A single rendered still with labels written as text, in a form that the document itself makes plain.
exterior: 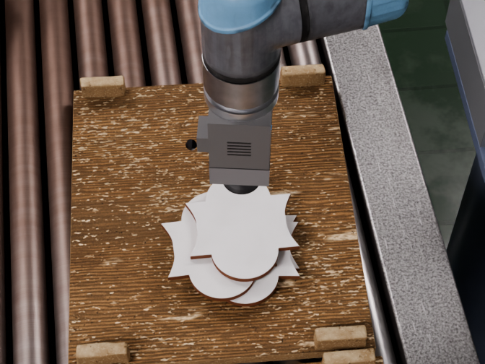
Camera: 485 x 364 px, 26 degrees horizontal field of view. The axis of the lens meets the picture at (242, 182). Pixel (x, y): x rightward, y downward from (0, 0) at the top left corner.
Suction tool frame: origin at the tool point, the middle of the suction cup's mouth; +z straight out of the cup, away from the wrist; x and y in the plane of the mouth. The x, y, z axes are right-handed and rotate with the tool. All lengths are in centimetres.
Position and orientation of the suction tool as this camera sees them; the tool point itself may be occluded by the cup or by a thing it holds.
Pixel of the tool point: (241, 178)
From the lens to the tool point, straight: 117.5
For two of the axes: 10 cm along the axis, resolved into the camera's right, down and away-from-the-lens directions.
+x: 10.0, 0.4, -0.3
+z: 0.0, 5.7, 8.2
